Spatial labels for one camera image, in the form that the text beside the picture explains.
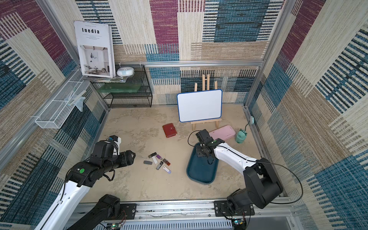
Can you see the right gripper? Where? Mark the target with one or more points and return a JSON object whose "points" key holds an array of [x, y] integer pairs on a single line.
{"points": [[205, 148]]}

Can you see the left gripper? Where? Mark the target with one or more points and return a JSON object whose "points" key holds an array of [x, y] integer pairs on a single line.
{"points": [[125, 161]]}

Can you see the teal plastic storage box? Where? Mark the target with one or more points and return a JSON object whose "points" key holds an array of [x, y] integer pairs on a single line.
{"points": [[201, 169]]}

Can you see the black silver swivel usb drive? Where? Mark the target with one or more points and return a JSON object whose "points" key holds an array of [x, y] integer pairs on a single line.
{"points": [[159, 165]]}

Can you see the dark red swivel usb drive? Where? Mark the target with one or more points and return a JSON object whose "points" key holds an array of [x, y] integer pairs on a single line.
{"points": [[166, 162]]}

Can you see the white lilac usb drive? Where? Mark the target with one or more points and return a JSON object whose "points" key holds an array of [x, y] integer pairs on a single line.
{"points": [[167, 170]]}

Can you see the black translucent usb drive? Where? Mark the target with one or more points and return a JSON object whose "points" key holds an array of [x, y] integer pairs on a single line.
{"points": [[152, 155]]}

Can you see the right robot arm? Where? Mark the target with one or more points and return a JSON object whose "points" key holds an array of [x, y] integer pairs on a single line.
{"points": [[262, 184]]}

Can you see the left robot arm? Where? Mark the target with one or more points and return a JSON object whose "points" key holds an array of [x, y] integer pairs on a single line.
{"points": [[102, 163]]}

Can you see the pink plastic lid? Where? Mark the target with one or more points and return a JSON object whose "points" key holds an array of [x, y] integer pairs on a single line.
{"points": [[224, 133]]}

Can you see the wooden easel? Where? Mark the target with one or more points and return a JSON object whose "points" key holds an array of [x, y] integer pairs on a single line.
{"points": [[209, 106]]}

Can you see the red leather wallet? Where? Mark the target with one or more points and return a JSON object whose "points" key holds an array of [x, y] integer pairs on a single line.
{"points": [[169, 130]]}

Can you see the green board on shelf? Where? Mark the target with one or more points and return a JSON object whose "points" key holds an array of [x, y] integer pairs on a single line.
{"points": [[119, 88]]}

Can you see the white round device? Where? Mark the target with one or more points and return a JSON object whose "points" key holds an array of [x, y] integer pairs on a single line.
{"points": [[125, 72]]}

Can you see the Inedia magazine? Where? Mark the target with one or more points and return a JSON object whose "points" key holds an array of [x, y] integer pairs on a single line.
{"points": [[95, 48]]}

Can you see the white board blue frame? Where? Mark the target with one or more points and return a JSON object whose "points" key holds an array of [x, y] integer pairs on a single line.
{"points": [[186, 106]]}

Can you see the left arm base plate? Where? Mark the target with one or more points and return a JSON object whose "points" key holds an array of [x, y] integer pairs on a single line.
{"points": [[127, 211]]}

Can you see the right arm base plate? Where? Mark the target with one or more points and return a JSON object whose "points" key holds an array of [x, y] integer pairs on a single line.
{"points": [[224, 208]]}

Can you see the black wire shelf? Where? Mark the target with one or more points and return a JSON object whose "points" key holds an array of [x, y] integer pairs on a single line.
{"points": [[143, 98]]}

